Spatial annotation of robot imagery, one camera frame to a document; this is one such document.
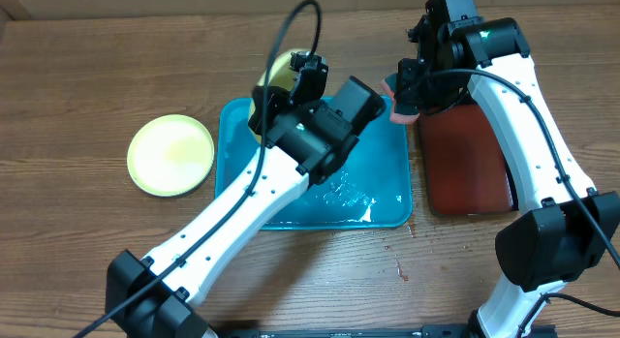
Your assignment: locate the yellow plate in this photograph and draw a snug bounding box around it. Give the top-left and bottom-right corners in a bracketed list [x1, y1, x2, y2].
[126, 114, 215, 198]
[248, 48, 316, 142]

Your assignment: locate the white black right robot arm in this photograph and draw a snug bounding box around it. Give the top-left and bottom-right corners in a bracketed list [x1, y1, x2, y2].
[390, 0, 619, 337]

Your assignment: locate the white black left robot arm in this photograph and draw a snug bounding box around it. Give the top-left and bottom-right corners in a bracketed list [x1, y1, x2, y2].
[105, 49, 386, 337]

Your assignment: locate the black tray with brown water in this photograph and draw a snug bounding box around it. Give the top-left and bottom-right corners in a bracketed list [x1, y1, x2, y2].
[418, 102, 516, 216]

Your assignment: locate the teal plastic tray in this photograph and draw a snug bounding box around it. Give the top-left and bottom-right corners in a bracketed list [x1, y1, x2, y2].
[215, 97, 414, 230]

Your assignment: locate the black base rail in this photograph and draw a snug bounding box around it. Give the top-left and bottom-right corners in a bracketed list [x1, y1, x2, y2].
[212, 323, 558, 338]

